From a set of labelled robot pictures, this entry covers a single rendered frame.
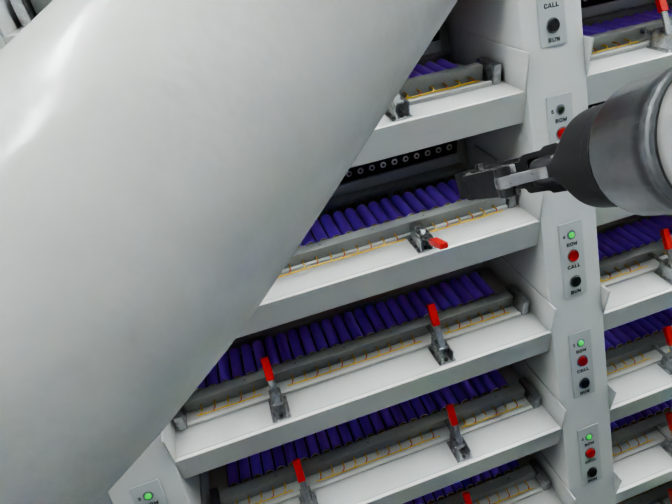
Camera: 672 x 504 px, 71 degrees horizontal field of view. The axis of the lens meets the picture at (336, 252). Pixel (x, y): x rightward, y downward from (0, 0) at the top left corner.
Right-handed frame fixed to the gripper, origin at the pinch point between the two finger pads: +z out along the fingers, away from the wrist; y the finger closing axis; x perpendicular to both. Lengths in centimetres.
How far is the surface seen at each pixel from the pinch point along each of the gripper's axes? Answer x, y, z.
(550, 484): -61, 15, 31
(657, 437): -61, 40, 32
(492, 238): -9.1, 6.9, 15.8
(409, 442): -42, -10, 29
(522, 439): -45, 8, 23
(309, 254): -4.2, -19.4, 19.4
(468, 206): -3.9, 6.1, 19.3
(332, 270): -7.2, -16.9, 17.9
